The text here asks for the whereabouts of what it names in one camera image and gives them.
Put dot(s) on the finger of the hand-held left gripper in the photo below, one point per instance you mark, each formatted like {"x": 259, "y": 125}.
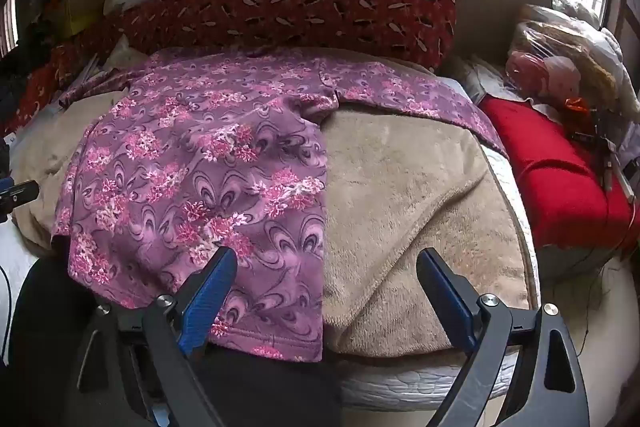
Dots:
{"x": 20, "y": 193}

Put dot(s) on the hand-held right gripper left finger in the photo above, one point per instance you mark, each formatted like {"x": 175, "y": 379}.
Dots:
{"x": 207, "y": 307}

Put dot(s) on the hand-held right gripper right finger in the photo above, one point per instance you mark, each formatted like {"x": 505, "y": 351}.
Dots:
{"x": 447, "y": 302}

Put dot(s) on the purple floral shirt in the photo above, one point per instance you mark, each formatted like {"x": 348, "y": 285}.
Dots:
{"x": 200, "y": 167}

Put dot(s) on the white mattress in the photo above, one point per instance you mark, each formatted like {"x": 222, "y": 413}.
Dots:
{"x": 400, "y": 382}

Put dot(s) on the beige fleece blanket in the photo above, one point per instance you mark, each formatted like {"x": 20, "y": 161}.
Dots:
{"x": 400, "y": 207}

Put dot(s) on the person's black pants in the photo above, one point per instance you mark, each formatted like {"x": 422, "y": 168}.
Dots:
{"x": 280, "y": 392}

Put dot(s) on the red cloth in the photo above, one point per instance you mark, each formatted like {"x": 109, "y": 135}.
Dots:
{"x": 550, "y": 172}

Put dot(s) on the yellow box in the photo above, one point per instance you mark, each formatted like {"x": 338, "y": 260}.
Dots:
{"x": 80, "y": 12}

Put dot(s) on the orange tool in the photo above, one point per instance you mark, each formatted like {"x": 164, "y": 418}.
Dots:
{"x": 580, "y": 104}

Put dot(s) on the clear plastic bag with items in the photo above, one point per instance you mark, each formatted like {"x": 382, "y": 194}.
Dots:
{"x": 550, "y": 67}

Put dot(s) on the red patterned pillow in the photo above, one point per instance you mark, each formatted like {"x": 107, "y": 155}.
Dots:
{"x": 325, "y": 2}

